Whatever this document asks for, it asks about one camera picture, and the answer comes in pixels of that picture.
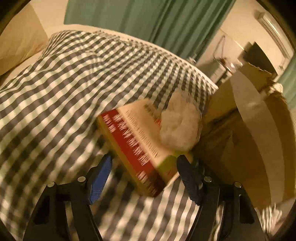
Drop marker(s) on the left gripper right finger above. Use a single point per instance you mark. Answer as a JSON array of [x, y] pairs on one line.
[[225, 211]]

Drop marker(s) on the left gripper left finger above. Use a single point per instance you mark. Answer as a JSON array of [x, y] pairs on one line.
[[65, 207]]

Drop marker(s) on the red and beige book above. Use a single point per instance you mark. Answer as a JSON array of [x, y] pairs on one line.
[[132, 132]]

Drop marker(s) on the cardboard box with white tape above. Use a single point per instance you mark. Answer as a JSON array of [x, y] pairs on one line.
[[248, 136]]

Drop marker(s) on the checkered bed blanket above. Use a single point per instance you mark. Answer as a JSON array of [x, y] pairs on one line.
[[49, 130]]

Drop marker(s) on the green curtain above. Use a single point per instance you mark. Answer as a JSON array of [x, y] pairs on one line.
[[288, 81], [183, 27]]

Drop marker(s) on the white air conditioner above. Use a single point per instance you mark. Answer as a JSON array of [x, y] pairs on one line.
[[276, 32]]

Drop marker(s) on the beige pillow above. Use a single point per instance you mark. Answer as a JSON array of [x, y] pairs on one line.
[[23, 37]]

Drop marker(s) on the black wall television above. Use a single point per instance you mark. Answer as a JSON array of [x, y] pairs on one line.
[[256, 57]]

